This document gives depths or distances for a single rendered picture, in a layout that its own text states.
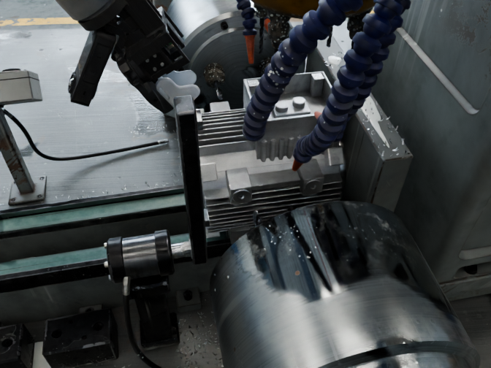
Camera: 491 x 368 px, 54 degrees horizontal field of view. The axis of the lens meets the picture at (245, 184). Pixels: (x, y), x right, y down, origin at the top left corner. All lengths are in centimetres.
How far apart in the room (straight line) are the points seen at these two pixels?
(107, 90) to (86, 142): 20
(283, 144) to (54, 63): 94
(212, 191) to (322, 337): 31
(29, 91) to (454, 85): 66
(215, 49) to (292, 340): 56
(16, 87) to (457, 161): 70
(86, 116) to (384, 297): 95
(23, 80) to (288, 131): 47
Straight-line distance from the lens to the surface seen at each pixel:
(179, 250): 64
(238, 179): 65
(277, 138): 66
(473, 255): 82
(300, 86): 74
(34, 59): 152
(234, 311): 50
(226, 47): 86
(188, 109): 48
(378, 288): 46
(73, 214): 86
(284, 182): 67
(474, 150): 66
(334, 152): 68
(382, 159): 60
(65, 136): 121
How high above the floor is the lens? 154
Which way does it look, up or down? 46 degrees down
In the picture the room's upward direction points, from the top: 1 degrees clockwise
